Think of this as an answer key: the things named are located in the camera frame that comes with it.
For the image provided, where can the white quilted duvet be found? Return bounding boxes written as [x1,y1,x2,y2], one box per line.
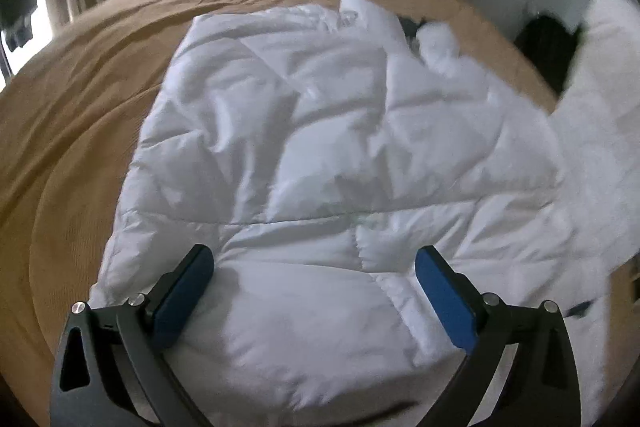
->
[92,0,640,427]

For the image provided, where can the black cloth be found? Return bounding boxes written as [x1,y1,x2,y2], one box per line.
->
[514,13,587,96]

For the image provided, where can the tan bedspread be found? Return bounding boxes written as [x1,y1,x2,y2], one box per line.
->
[0,0,640,427]

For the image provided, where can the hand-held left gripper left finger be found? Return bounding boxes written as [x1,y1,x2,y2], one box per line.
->
[49,244,216,427]

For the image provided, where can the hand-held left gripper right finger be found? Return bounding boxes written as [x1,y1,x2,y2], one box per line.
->
[414,245,583,427]

